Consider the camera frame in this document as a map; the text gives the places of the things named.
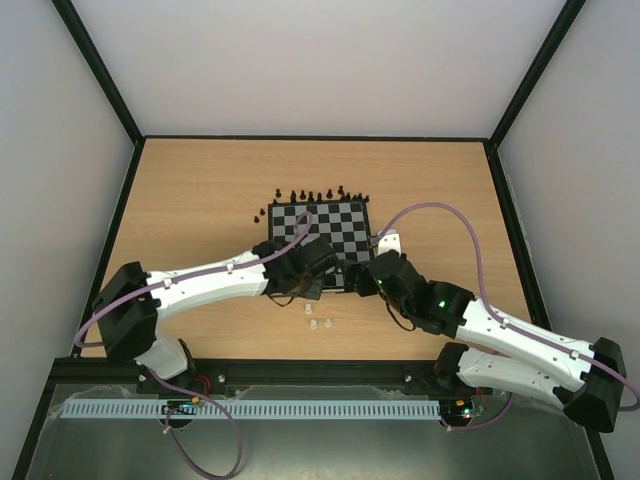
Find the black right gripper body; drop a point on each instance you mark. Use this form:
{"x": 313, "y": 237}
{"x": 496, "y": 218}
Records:
{"x": 365, "y": 279}

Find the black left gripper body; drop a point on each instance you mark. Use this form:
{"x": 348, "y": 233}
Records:
{"x": 311, "y": 290}

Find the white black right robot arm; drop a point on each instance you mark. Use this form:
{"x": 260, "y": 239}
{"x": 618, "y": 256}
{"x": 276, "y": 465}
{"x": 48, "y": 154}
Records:
{"x": 490, "y": 349}

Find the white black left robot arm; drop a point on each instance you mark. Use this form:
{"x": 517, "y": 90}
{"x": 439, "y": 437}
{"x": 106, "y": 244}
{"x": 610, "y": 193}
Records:
{"x": 134, "y": 303}

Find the black chess piece row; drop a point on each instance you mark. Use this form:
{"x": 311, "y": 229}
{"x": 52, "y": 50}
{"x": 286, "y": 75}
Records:
{"x": 339, "y": 194}

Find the black white chessboard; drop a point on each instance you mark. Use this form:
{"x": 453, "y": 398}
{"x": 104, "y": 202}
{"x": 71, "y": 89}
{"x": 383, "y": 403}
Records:
{"x": 345, "y": 226}

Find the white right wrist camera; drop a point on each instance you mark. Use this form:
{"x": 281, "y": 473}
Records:
{"x": 386, "y": 242}

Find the white slotted cable duct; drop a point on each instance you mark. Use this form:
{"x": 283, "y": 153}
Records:
{"x": 423, "y": 410}

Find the black front frame rail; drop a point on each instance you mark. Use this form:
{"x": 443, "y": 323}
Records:
{"x": 436, "y": 379}

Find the black frame post left rear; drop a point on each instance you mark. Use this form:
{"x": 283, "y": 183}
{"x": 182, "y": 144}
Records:
{"x": 89, "y": 51}

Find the black frame post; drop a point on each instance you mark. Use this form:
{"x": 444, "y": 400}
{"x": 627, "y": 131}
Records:
{"x": 89, "y": 51}
{"x": 551, "y": 43}

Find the black frame post right rear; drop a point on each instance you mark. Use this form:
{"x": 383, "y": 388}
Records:
{"x": 551, "y": 43}

